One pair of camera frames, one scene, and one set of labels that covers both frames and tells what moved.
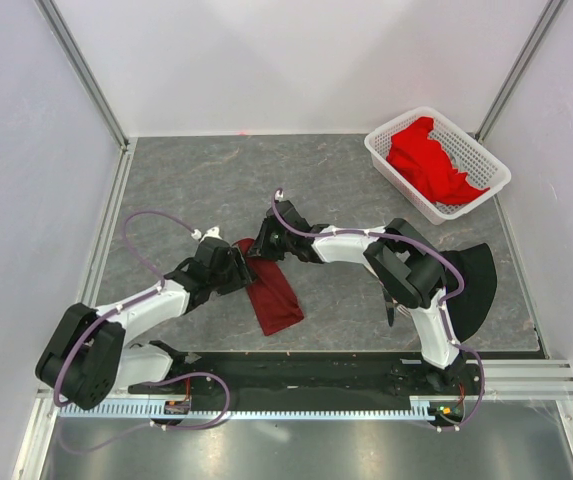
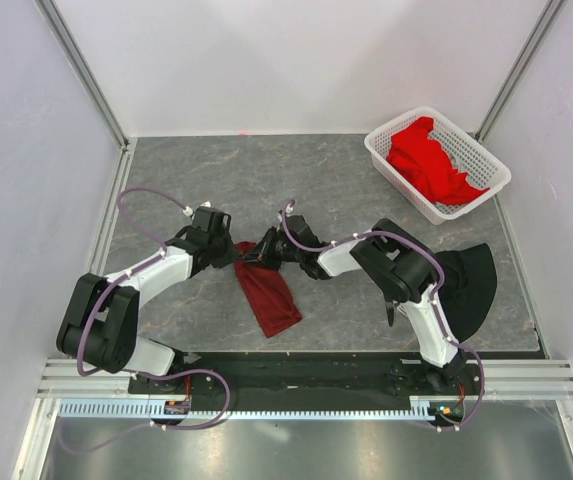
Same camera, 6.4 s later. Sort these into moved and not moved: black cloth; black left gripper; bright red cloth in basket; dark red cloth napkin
Moved: black left gripper
Not moved: bright red cloth in basket; black cloth; dark red cloth napkin
